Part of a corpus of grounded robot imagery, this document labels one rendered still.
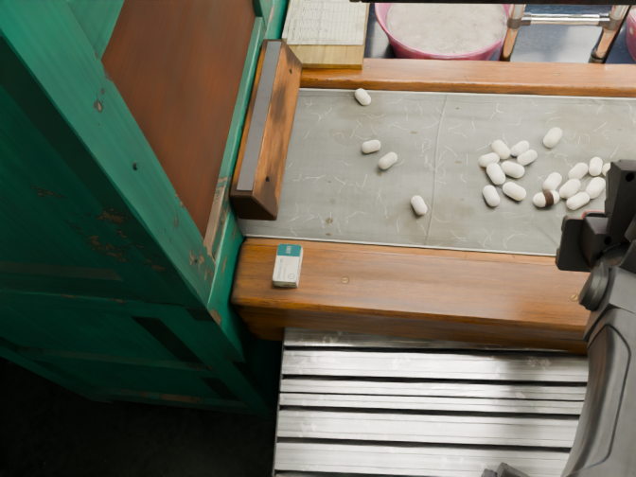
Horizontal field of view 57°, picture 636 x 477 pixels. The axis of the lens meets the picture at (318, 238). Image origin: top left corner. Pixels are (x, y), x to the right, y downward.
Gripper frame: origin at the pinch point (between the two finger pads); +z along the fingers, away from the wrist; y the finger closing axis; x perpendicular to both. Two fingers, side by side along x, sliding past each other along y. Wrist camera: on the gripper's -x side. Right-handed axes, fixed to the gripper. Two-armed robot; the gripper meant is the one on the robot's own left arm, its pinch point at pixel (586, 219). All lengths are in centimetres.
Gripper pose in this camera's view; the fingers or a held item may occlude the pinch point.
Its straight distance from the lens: 82.4
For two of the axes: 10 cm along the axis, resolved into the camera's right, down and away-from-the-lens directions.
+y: -9.9, -0.6, 1.3
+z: 1.5, -3.9, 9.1
